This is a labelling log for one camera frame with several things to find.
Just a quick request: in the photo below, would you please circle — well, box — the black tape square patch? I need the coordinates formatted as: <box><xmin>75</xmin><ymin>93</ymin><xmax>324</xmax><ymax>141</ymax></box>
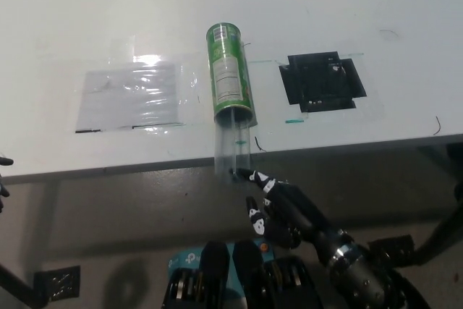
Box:
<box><xmin>278</xmin><ymin>51</ymin><xmax>368</xmax><ymax>114</ymax></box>

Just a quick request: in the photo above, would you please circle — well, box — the clear plastic sheet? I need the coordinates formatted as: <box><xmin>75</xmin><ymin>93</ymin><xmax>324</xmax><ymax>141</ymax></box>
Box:
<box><xmin>75</xmin><ymin>62</ymin><xmax>187</xmax><ymax>133</ymax></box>

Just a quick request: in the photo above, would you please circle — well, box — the black and teal robot torso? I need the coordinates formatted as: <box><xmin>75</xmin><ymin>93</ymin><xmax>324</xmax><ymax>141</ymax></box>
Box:
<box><xmin>161</xmin><ymin>239</ymin><xmax>323</xmax><ymax>309</ymax></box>

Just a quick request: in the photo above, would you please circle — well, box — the clear plastic chips tray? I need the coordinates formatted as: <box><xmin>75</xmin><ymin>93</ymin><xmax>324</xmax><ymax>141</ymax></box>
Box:
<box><xmin>213</xmin><ymin>106</ymin><xmax>252</xmax><ymax>184</ymax></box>

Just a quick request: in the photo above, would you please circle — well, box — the black tape floor patch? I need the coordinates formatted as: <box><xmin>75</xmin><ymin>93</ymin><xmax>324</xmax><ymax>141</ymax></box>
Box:
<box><xmin>33</xmin><ymin>265</ymin><xmax>82</xmax><ymax>302</ymax></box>
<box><xmin>368</xmin><ymin>234</ymin><xmax>417</xmax><ymax>271</ymax></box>

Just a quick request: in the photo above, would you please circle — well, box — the green chips can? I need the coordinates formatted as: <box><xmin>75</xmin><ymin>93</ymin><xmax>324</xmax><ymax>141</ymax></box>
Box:
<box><xmin>205</xmin><ymin>22</ymin><xmax>258</xmax><ymax>127</ymax></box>

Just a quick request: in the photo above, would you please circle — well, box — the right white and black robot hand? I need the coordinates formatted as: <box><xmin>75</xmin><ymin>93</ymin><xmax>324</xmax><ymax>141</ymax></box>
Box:
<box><xmin>230</xmin><ymin>167</ymin><xmax>349</xmax><ymax>263</ymax></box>

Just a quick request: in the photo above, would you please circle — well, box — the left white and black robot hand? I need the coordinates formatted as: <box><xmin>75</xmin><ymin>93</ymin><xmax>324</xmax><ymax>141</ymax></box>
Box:
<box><xmin>0</xmin><ymin>156</ymin><xmax>14</xmax><ymax>216</ymax></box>

